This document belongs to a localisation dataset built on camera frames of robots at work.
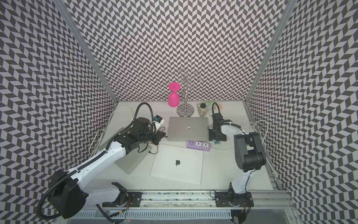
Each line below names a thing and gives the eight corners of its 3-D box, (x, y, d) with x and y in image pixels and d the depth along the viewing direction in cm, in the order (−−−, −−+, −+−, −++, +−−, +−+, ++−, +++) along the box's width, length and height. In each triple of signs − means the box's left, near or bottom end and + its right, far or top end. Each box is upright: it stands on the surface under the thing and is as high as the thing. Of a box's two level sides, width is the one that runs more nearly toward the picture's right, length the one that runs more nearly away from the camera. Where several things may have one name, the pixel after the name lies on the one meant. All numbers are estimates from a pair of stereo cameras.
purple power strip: (186, 147, 94) (186, 145, 92) (187, 141, 97) (187, 139, 95) (209, 151, 92) (210, 149, 90) (210, 145, 95) (210, 143, 93)
